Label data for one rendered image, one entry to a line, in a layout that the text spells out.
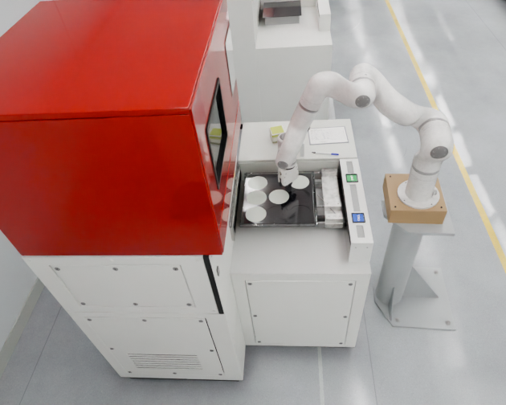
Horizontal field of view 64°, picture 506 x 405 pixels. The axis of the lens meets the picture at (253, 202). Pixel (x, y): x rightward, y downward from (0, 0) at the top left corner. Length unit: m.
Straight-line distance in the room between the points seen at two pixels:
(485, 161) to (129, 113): 3.27
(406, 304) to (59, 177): 2.15
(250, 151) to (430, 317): 1.48
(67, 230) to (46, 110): 0.47
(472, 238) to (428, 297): 0.64
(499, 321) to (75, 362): 2.56
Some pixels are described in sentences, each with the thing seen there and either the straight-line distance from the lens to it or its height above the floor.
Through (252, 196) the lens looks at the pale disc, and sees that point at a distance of 2.04.
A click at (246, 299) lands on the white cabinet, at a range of 2.04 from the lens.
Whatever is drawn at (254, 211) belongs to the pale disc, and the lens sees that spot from 1.97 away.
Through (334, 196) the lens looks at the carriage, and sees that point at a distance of 2.07.
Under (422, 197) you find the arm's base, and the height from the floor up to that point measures 0.96.
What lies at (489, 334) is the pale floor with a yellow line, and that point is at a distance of 2.84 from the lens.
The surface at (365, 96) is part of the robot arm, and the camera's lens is 1.57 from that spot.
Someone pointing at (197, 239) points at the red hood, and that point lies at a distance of 1.36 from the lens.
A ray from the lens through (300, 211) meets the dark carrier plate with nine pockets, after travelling 1.96.
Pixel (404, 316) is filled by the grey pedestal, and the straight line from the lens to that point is 2.73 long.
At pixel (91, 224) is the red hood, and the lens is 1.42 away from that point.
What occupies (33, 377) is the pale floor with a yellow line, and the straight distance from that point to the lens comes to 2.94.
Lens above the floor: 2.35
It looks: 46 degrees down
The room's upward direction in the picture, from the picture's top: 7 degrees counter-clockwise
